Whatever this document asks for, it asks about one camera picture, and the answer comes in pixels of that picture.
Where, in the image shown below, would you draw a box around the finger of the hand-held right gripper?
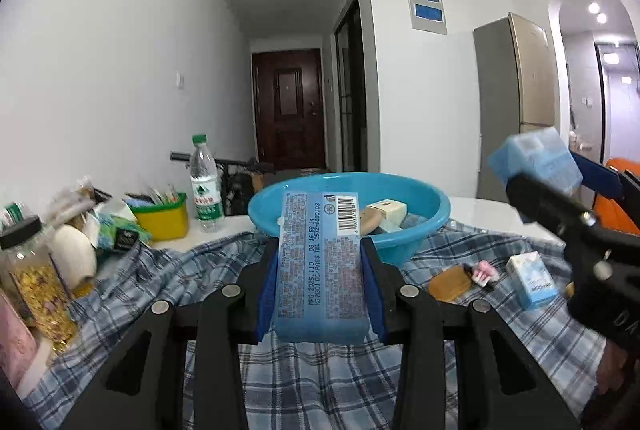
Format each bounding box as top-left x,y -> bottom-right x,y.
506,173 -> 640,261
570,151 -> 640,211

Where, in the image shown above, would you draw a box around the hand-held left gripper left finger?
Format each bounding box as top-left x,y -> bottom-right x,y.
60,237 -> 281,430

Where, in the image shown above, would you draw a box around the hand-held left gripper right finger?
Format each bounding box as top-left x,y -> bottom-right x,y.
360,237 -> 583,430

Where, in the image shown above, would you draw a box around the light blue box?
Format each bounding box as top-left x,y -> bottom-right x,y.
487,126 -> 584,197

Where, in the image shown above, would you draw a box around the blue packet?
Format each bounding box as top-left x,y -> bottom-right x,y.
274,190 -> 370,345

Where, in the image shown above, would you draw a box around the blue plastic basin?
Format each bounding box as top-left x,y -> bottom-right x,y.
248,172 -> 452,267

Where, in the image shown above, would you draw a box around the white and blue small box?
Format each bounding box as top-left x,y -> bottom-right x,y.
505,251 -> 559,312

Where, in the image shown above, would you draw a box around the person's right hand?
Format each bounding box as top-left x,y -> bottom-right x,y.
595,340 -> 640,411

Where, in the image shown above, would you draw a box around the brown oval face-shaped soap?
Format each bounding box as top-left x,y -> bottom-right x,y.
361,210 -> 383,236

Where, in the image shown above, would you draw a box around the amber soap bar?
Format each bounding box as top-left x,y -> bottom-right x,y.
426,263 -> 473,303

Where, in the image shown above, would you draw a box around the white square box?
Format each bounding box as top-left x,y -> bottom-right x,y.
365,199 -> 407,227

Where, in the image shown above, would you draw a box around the blue plaid shirt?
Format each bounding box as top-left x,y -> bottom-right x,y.
20,220 -> 621,430

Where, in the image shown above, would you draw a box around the gold refrigerator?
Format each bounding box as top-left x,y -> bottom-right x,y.
473,12 -> 560,201

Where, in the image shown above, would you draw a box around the black bicycle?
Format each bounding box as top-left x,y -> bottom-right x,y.
170,151 -> 276,217

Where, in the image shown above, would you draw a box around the clear water bottle green cap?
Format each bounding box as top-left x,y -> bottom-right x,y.
190,133 -> 226,233

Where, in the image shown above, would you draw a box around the yellow plastic container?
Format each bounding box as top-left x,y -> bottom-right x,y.
127,193 -> 190,242

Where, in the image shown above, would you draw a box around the assorted sachets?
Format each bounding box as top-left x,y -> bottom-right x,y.
124,183 -> 183,208

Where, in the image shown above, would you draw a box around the green tissue pack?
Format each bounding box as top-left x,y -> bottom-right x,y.
92,203 -> 153,253

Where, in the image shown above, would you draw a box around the dark brown door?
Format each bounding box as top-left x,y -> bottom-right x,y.
251,49 -> 327,169

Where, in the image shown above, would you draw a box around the black framed glass door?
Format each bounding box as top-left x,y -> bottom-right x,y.
332,0 -> 368,173

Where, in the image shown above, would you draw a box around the white egg-shaped vase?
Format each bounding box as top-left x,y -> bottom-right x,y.
50,225 -> 98,291

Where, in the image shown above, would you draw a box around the clear snack packets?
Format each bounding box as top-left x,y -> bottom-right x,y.
47,175 -> 113,231

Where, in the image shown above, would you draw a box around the cereal jar with black lid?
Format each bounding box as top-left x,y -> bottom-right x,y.
0,217 -> 81,356

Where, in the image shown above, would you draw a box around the pink pouch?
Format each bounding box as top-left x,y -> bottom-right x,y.
0,287 -> 41,401

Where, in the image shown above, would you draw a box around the green label bottle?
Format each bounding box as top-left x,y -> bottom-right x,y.
0,203 -> 28,231

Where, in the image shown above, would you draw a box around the pink plush hair tie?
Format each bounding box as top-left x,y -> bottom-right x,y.
462,260 -> 502,291

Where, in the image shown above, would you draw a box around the grey wall panel blue windows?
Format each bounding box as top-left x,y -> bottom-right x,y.
404,0 -> 447,34

